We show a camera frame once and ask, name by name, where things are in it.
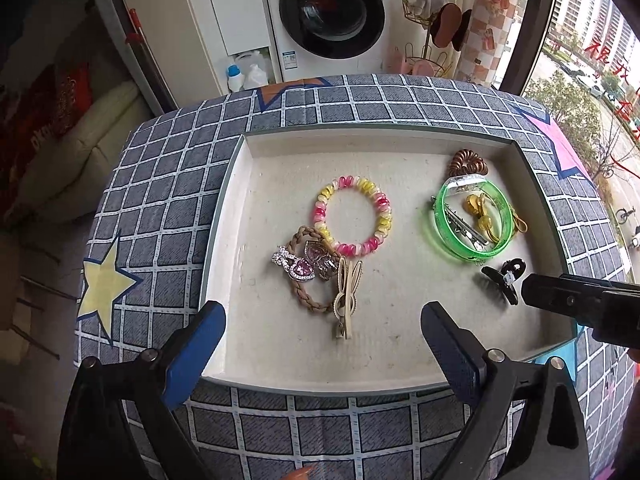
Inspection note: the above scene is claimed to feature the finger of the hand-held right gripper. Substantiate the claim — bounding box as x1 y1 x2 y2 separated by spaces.
521 272 640 348

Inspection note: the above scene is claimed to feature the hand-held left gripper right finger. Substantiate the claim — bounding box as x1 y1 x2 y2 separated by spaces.
421 301 593 480

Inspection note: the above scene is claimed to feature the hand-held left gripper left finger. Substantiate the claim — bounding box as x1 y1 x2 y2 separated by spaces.
57 301 227 480

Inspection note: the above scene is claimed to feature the black claw hair clip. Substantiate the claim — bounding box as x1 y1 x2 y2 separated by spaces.
481 258 528 307

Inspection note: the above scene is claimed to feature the shallow cardboard tray box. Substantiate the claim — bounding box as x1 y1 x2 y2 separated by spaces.
200 122 583 393

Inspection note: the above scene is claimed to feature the yellow beaded hair tie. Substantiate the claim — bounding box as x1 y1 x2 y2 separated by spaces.
462 192 530 243

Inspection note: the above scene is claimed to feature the beige bunny hair clip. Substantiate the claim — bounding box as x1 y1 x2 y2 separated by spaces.
331 257 364 340

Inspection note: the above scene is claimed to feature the silver star hair clip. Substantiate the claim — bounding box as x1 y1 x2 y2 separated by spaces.
431 197 493 253

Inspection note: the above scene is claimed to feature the beige braided hair band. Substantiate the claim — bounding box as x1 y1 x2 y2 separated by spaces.
287 225 346 315

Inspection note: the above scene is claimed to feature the green translucent bangle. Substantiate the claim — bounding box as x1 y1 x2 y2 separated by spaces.
426 176 513 263

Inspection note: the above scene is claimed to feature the pink rhinestone heart clip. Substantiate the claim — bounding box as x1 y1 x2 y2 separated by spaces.
271 245 315 281

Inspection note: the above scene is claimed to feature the clear plastic hair clip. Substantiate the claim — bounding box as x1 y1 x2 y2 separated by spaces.
446 175 488 194

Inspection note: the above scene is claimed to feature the pink heart crystal hair clip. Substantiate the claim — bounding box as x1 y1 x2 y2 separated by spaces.
304 240 341 282

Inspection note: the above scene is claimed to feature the grid star printed tablecloth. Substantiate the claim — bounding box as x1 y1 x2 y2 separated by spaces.
75 74 632 480

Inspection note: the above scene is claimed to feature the outdoor tree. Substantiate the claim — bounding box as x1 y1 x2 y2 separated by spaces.
525 72 601 161

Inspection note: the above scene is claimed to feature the cream cushion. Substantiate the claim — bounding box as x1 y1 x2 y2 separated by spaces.
5 80 151 223

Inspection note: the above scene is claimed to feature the red cushion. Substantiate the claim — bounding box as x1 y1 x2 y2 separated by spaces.
0 62 93 171

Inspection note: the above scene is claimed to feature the white detergent jug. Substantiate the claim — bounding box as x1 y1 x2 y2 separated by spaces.
243 51 271 88

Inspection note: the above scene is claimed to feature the brown slippers pair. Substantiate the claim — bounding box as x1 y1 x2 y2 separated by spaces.
432 2 473 52

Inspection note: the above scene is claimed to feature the white cabinet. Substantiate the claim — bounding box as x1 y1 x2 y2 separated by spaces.
107 0 276 111

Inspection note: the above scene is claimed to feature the white washing machine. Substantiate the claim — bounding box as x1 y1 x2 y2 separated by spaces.
260 0 401 83

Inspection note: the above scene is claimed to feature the brown spiral hair tie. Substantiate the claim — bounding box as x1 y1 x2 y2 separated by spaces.
447 148 487 178

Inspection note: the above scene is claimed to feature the pink yellow spiral hair tie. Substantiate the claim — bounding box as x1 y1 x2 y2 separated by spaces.
313 176 393 257

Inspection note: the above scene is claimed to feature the dark window frame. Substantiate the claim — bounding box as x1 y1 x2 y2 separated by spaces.
500 0 576 96

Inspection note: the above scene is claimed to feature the gold wire rack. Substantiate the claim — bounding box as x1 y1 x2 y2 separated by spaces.
385 0 473 78

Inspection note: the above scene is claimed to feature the red handled mop pole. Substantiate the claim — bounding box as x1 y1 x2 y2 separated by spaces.
125 7 178 111

